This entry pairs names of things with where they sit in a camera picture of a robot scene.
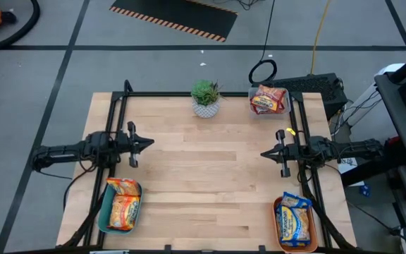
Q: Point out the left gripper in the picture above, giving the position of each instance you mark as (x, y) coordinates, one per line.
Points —
(127, 145)

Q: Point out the small blue object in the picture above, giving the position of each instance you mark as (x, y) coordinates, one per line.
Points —
(365, 190)

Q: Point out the teal plastic bin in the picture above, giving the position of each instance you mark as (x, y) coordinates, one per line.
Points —
(103, 215)

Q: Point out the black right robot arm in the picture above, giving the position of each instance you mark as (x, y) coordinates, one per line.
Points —
(351, 150)

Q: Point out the black striped floor mat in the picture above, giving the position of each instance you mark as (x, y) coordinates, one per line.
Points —
(175, 14)

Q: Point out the clear plastic bin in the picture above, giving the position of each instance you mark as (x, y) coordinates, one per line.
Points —
(270, 116)

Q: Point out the white paper sheet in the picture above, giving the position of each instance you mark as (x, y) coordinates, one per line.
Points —
(348, 166)

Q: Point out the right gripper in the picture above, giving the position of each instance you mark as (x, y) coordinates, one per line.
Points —
(298, 151)

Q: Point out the black computer case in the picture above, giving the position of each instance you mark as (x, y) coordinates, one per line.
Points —
(315, 86)

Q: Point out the orange chicken ramen pack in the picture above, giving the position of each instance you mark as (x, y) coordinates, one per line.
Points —
(123, 186)
(123, 213)

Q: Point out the black aluminium table frame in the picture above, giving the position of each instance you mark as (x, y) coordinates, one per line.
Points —
(153, 94)

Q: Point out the orange plastic bin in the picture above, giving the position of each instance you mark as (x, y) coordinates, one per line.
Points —
(314, 236)

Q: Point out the blue soy sauce ramen pack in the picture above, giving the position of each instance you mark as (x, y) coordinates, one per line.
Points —
(293, 225)
(296, 200)

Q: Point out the potted succulent patterned pot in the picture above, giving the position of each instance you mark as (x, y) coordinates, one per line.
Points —
(206, 106)

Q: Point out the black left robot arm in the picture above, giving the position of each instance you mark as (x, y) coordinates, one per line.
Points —
(65, 153)

